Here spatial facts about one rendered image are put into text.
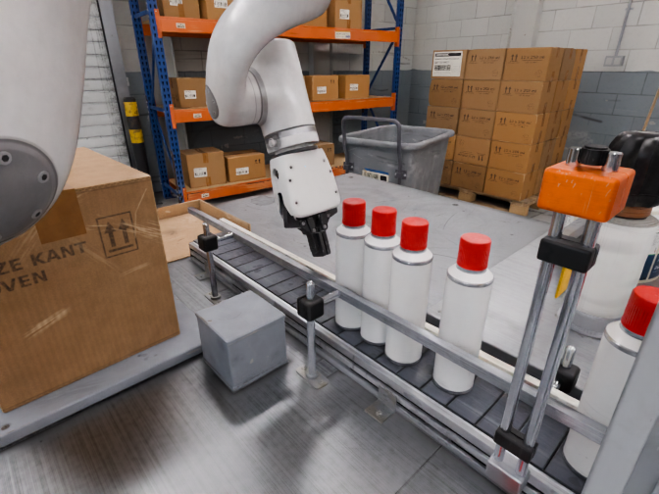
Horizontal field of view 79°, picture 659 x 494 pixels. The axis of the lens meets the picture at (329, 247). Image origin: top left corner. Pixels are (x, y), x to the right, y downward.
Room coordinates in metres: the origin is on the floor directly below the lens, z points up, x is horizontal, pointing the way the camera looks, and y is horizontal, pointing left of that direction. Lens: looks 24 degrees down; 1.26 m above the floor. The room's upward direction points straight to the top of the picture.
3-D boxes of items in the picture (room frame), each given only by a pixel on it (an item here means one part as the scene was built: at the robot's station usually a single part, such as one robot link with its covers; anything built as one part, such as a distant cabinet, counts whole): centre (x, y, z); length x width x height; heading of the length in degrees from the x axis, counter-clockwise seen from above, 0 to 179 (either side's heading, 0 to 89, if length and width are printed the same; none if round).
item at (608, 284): (0.54, -0.42, 1.03); 0.09 x 0.09 x 0.30
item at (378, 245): (0.50, -0.07, 0.98); 0.05 x 0.05 x 0.20
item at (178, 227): (1.02, 0.41, 0.85); 0.30 x 0.26 x 0.04; 43
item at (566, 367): (0.39, -0.29, 0.89); 0.03 x 0.03 x 0.12; 43
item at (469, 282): (0.40, -0.16, 0.98); 0.05 x 0.05 x 0.20
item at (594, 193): (0.29, -0.20, 1.05); 0.10 x 0.04 x 0.33; 133
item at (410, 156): (3.05, -0.51, 0.48); 0.89 x 0.63 x 0.96; 145
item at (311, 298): (0.48, 0.01, 0.91); 0.07 x 0.03 x 0.16; 133
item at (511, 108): (4.11, -1.65, 0.70); 1.20 x 0.82 x 1.39; 42
